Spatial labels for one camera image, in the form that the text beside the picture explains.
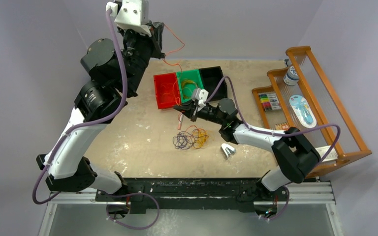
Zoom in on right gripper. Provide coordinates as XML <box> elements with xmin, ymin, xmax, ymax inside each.
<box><xmin>174</xmin><ymin>99</ymin><xmax>226</xmax><ymax>125</ymax></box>

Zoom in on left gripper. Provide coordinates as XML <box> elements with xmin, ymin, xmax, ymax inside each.
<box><xmin>117</xmin><ymin>19</ymin><xmax>165</xmax><ymax>94</ymax></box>

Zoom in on yellow cable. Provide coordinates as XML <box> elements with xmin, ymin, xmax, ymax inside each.
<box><xmin>180</xmin><ymin>79</ymin><xmax>199</xmax><ymax>98</ymax></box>
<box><xmin>191</xmin><ymin>128</ymin><xmax>211</xmax><ymax>150</ymax></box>

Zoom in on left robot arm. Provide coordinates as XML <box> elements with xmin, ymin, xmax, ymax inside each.
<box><xmin>36</xmin><ymin>22</ymin><xmax>165</xmax><ymax>201</ymax></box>

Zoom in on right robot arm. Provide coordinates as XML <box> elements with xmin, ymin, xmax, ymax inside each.
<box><xmin>173</xmin><ymin>98</ymin><xmax>321</xmax><ymax>200</ymax></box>

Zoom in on white marker orange cap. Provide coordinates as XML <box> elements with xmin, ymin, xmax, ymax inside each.
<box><xmin>177</xmin><ymin>112</ymin><xmax>184</xmax><ymax>130</ymax></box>

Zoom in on red plastic bin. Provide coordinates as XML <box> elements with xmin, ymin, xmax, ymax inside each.
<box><xmin>153</xmin><ymin>72</ymin><xmax>181</xmax><ymax>110</ymax></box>

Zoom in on green plastic bin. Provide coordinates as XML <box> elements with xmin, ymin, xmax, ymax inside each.
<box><xmin>176</xmin><ymin>69</ymin><xmax>204</xmax><ymax>103</ymax></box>

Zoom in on black plastic bin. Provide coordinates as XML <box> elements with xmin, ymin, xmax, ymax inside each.
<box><xmin>199</xmin><ymin>66</ymin><xmax>228</xmax><ymax>101</ymax></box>

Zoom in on box of coloured markers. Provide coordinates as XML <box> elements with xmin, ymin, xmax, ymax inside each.
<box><xmin>258</xmin><ymin>93</ymin><xmax>281</xmax><ymax>111</ymax></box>

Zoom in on orange small card pack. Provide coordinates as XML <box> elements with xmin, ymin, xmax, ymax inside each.
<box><xmin>275</xmin><ymin>122</ymin><xmax>290</xmax><ymax>130</ymax></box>

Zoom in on white round jar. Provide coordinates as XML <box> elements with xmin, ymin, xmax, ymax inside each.
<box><xmin>283</xmin><ymin>65</ymin><xmax>300</xmax><ymax>86</ymax></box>

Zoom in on wooden shelf rack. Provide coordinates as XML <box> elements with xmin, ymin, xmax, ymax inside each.
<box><xmin>252</xmin><ymin>46</ymin><xmax>372</xmax><ymax>178</ymax></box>

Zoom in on blue white blister pack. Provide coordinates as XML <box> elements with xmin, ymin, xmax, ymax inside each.
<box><xmin>289</xmin><ymin>95</ymin><xmax>317</xmax><ymax>128</ymax></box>

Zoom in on white label box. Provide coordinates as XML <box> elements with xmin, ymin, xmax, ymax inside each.
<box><xmin>316</xmin><ymin>146</ymin><xmax>339</xmax><ymax>164</ymax></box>

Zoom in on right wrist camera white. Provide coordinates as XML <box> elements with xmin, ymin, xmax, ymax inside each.
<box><xmin>191</xmin><ymin>88</ymin><xmax>209</xmax><ymax>109</ymax></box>

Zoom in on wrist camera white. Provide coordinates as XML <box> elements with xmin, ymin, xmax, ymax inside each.
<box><xmin>191</xmin><ymin>88</ymin><xmax>209</xmax><ymax>109</ymax></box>
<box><xmin>106</xmin><ymin>0</ymin><xmax>152</xmax><ymax>36</ymax></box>

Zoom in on coiled yellow cable in bin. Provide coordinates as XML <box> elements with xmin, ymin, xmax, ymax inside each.
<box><xmin>180</xmin><ymin>79</ymin><xmax>199</xmax><ymax>98</ymax></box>

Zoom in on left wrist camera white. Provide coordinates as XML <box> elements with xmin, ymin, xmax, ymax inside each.
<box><xmin>106</xmin><ymin>0</ymin><xmax>152</xmax><ymax>36</ymax></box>

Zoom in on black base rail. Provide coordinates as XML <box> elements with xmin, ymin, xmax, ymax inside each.
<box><xmin>95</xmin><ymin>177</ymin><xmax>289</xmax><ymax>217</ymax></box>

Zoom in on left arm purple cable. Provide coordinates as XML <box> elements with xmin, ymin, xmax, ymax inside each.
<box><xmin>32</xmin><ymin>8</ymin><xmax>161</xmax><ymax>230</ymax></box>

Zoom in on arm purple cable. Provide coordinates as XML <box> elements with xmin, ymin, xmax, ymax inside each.
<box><xmin>32</xmin><ymin>8</ymin><xmax>161</xmax><ymax>230</ymax></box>
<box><xmin>205</xmin><ymin>76</ymin><xmax>342</xmax><ymax>222</ymax></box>

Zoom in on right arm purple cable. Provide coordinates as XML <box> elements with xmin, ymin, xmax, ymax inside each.
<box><xmin>205</xmin><ymin>76</ymin><xmax>342</xmax><ymax>222</ymax></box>

